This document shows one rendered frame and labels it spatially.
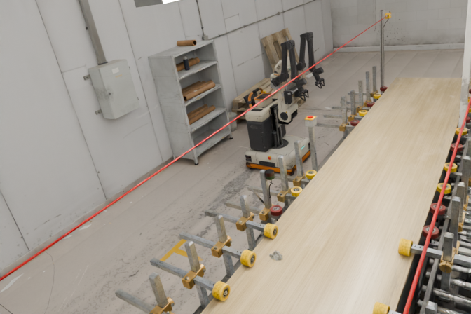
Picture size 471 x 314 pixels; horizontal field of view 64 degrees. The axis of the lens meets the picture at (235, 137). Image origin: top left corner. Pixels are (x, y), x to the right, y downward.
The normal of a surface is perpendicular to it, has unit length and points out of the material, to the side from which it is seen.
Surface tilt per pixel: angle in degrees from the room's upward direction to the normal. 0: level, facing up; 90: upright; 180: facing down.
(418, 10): 90
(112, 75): 90
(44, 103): 90
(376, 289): 0
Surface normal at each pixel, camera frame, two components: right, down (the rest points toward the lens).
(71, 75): 0.81, 0.11
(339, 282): -0.16, -0.90
